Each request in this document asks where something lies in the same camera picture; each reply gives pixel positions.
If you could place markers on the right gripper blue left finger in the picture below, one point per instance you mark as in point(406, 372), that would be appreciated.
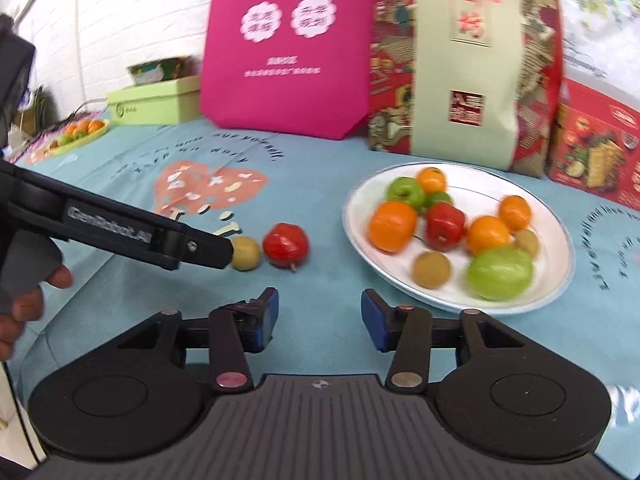
point(235, 330)

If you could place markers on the light green gift box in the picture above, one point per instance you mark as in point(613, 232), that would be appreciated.
point(164, 103)

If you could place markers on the red cracker box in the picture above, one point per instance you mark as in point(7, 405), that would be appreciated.
point(594, 145)

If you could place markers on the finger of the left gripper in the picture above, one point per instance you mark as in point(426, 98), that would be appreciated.
point(206, 249)

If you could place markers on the person left hand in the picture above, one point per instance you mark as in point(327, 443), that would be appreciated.
point(27, 308)

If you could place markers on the dark green patterned bowl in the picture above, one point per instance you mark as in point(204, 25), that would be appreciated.
point(163, 69)

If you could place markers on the blue printed tablecloth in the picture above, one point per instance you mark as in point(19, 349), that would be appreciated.
point(595, 323)

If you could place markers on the green tray with fruits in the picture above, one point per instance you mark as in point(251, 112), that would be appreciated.
point(77, 135)

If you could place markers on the white floral bag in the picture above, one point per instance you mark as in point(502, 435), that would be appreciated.
point(601, 40)

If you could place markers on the green red liquor gift bag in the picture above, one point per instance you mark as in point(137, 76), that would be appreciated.
point(473, 81)

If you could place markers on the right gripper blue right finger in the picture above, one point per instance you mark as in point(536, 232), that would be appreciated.
point(407, 332)

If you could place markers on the brown longan hidden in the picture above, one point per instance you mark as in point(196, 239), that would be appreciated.
point(247, 254)

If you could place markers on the white ceramic plate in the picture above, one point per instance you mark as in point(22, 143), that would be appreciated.
point(476, 193)

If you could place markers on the orange tangerine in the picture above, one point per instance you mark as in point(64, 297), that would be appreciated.
point(391, 226)
point(486, 232)
point(515, 213)
point(432, 180)

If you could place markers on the small green apple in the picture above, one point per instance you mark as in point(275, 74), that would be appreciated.
point(406, 190)

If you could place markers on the pink tote bag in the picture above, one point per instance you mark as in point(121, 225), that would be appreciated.
point(290, 66)

